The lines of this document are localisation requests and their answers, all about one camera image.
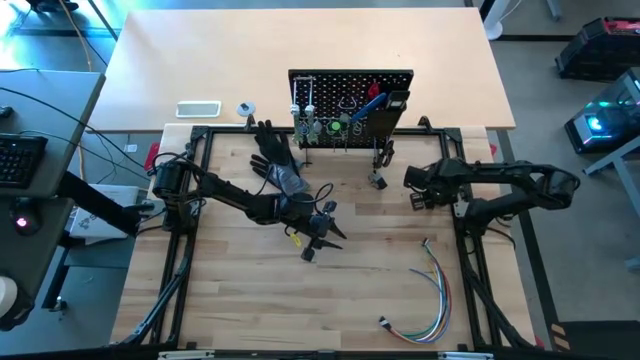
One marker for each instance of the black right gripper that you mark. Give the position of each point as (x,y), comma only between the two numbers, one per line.
(435,182)

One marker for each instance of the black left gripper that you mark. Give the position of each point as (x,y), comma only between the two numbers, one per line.
(320,225)

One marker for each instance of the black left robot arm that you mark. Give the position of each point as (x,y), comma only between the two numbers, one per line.
(225,192)

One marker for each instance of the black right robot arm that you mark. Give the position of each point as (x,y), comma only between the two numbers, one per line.
(525,175)

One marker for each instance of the black pegboard storage bin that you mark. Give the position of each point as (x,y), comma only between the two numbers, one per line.
(382,130)

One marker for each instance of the black work glove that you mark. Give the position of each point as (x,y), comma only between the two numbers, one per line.
(272,142)

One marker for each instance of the black metal pegboard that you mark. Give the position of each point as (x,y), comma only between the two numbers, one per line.
(330,82)

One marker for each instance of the small grey round device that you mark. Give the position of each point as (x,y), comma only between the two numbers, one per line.
(246,108)

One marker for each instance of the long double prong hook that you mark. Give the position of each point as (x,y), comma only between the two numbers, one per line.
(303,80)

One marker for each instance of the computer case with lights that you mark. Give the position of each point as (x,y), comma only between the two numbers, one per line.
(600,125)

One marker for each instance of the silver aluminium extrusion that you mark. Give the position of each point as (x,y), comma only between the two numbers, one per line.
(465,356)
(185,354)

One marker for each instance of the white rectangular tray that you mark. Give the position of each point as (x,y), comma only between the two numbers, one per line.
(199,109)

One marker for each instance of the red clamp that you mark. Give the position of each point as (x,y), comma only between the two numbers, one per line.
(152,156)

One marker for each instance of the black equipment case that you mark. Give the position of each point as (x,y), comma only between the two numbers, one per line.
(600,50)

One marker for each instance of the black ramp with orange stripes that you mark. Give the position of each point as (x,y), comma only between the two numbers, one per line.
(600,342)

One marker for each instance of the dark grey desk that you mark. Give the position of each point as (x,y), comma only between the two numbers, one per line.
(45,260)

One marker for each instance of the grey office desk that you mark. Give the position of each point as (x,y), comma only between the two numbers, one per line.
(60,115)

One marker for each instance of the black computer mouse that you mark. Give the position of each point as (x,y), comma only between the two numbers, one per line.
(4,111)
(25,217)

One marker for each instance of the black keyboard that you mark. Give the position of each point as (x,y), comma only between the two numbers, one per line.
(20,160)

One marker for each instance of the white tape roll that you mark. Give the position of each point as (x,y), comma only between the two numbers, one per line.
(7,295)

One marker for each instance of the white pedestal base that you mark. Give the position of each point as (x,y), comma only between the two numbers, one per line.
(500,27)

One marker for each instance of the grey table leg frame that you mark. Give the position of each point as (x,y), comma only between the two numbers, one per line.
(625,175)

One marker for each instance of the black aluminium frame rail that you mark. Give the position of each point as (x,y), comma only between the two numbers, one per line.
(225,60)

